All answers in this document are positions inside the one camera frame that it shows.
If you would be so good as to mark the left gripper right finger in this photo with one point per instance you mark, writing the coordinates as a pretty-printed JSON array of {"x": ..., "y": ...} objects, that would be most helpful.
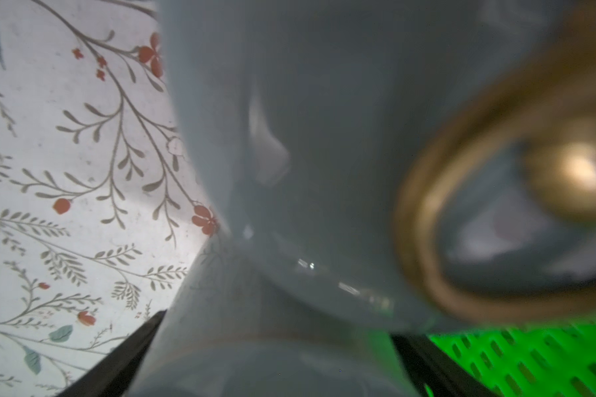
[{"x": 433, "y": 372}]

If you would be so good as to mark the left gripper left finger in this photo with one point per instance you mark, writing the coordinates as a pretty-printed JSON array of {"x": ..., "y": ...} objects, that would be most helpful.
[{"x": 113, "y": 375}]

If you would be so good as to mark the green plastic perforated basket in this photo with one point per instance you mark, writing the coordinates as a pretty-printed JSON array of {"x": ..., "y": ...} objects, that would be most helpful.
[{"x": 536, "y": 361}]

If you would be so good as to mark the blue-grey tea canister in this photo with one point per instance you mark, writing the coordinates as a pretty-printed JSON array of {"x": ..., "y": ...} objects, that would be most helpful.
[{"x": 375, "y": 168}]

